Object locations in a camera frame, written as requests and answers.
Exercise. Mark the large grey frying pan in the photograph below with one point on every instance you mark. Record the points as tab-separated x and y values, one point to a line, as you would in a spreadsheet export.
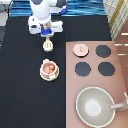
96	107

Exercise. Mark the black round burner front right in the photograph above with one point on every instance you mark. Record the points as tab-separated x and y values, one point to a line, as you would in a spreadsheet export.
106	69

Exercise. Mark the black round burner rear right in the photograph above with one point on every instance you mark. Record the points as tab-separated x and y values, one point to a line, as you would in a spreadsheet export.
103	51

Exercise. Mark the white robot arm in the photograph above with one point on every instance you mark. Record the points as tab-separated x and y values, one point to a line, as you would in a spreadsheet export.
40	22

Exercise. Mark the black table mat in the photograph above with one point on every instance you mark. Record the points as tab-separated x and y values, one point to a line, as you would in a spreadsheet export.
32	81

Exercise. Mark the cream round plate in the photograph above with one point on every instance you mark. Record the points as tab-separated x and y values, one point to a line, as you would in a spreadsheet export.
42	76

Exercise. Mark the small pink pot with food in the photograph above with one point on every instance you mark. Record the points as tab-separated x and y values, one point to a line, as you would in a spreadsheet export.
49	68

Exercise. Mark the pink pot lid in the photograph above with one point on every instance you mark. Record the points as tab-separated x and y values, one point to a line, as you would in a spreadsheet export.
80	50

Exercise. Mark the pink stove top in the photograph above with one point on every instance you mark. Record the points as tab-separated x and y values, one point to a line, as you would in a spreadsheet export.
114	84

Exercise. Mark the white blue gripper body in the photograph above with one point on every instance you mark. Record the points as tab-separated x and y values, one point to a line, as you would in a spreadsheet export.
45	30

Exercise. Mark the cream slotted spatula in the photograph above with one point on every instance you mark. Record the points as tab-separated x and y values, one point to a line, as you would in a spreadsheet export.
48	45

